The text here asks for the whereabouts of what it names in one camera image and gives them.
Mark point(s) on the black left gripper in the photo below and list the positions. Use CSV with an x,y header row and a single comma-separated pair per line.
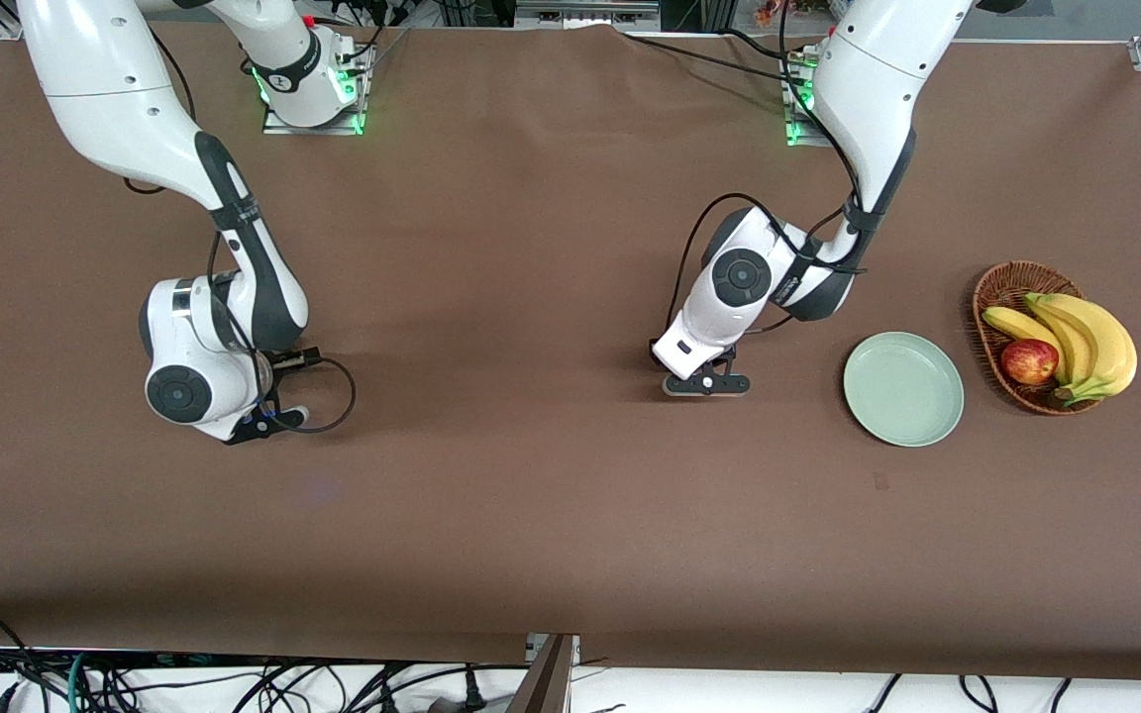
x,y
653,354

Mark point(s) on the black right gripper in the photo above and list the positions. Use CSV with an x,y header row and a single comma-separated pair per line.
x,y
285,362

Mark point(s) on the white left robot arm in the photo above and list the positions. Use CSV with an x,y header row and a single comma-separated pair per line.
x,y
868,79

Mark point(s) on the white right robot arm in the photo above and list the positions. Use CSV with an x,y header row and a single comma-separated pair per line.
x,y
105,99

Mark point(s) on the pale green round plate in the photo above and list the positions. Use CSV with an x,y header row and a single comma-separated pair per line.
x,y
902,389

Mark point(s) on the large table cover sheet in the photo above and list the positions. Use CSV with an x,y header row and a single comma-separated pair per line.
x,y
570,495

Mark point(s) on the brown wicker basket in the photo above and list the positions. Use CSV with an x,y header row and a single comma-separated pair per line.
x,y
1011,282

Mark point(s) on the red apple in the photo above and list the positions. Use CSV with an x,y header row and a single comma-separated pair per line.
x,y
1029,361

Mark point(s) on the small orange red clutter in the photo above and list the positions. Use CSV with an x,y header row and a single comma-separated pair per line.
x,y
769,12

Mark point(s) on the black power plug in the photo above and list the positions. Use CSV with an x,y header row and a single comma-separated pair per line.
x,y
474,693

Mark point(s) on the yellow banana bunch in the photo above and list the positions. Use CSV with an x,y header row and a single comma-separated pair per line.
x,y
1100,342

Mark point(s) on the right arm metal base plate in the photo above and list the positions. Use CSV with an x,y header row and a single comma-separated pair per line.
x,y
278,128

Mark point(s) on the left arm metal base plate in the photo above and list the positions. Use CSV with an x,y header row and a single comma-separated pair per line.
x,y
800,137

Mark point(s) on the brown metal post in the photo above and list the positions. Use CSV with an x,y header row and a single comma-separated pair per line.
x,y
546,683

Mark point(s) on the grey metal rail unit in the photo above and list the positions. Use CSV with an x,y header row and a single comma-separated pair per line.
x,y
580,15

